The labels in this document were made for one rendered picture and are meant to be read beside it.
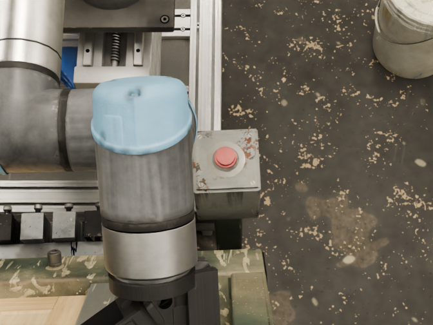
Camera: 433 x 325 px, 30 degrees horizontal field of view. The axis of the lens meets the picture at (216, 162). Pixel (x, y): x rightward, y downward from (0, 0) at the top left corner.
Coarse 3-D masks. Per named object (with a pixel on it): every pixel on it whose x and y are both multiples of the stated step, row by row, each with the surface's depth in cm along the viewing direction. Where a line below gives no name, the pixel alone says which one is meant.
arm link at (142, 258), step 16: (192, 224) 64; (112, 240) 62; (128, 240) 61; (144, 240) 61; (160, 240) 61; (176, 240) 62; (192, 240) 64; (112, 256) 63; (128, 256) 62; (144, 256) 61; (160, 256) 62; (176, 256) 62; (192, 256) 64; (112, 272) 63; (128, 272) 62; (144, 272) 62; (160, 272) 62; (176, 272) 63
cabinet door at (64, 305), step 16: (0, 304) 137; (16, 304) 136; (32, 304) 136; (48, 304) 136; (64, 304) 136; (80, 304) 135; (0, 320) 131; (16, 320) 131; (32, 320) 130; (48, 320) 129; (64, 320) 129
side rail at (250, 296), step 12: (240, 276) 136; (252, 276) 136; (264, 276) 136; (240, 288) 131; (252, 288) 131; (264, 288) 131; (240, 300) 126; (252, 300) 126; (264, 300) 126; (240, 312) 122; (252, 312) 122; (264, 312) 122; (240, 324) 118; (252, 324) 118; (264, 324) 118
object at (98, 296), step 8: (96, 288) 136; (104, 288) 136; (88, 296) 133; (96, 296) 133; (104, 296) 133; (112, 296) 133; (88, 304) 130; (96, 304) 130; (104, 304) 130; (80, 312) 127; (88, 312) 127; (96, 312) 127; (80, 320) 124
